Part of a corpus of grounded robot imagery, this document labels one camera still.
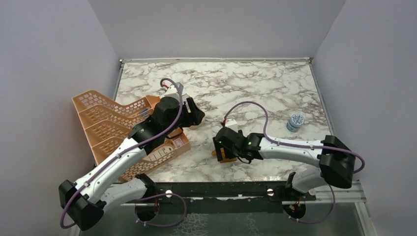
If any yellow leather card holder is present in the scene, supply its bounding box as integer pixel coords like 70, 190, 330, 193
211, 148, 237, 163

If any beige oval plastic tray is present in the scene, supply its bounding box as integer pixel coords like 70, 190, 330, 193
186, 97, 206, 129

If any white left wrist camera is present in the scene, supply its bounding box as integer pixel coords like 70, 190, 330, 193
162, 83, 190, 112

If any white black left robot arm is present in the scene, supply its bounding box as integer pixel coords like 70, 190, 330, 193
58, 97, 205, 231

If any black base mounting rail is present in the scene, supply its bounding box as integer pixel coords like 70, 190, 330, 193
131, 181, 316, 217

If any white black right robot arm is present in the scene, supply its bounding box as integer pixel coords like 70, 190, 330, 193
213, 127, 356, 200

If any pink plastic desk organizer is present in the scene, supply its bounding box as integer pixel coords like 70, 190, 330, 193
72, 90, 191, 182

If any blue white small jar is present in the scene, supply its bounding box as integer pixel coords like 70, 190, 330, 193
286, 114, 305, 132

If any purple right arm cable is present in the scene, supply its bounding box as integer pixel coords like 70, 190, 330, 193
221, 101, 365, 174

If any aluminium table frame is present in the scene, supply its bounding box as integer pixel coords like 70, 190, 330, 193
68, 58, 379, 236

